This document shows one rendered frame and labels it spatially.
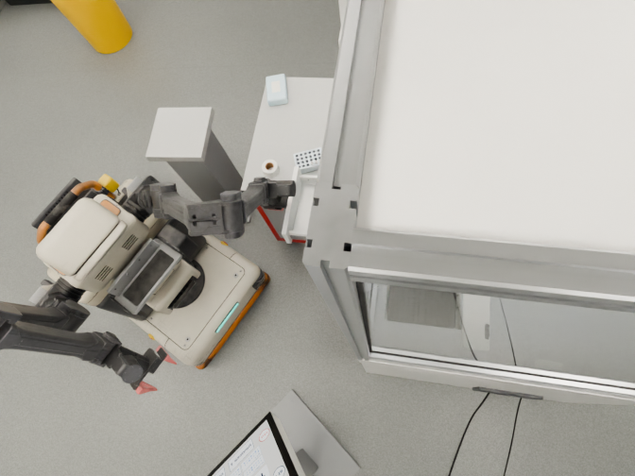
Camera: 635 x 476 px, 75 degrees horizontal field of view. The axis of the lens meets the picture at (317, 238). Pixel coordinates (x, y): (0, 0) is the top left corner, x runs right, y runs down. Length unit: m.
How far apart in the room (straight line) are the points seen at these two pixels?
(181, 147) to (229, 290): 0.75
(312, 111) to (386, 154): 1.59
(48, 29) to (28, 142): 1.13
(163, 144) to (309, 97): 0.73
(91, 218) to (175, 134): 0.93
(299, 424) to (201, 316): 0.74
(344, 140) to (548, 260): 0.21
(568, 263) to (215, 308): 1.99
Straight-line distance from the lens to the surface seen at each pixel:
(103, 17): 3.77
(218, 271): 2.29
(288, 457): 1.23
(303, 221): 1.64
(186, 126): 2.15
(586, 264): 0.39
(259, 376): 2.41
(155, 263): 1.54
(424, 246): 0.36
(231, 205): 1.00
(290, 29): 3.51
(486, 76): 0.49
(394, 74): 0.48
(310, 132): 1.93
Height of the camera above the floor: 2.33
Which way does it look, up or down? 68 degrees down
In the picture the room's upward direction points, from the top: 21 degrees counter-clockwise
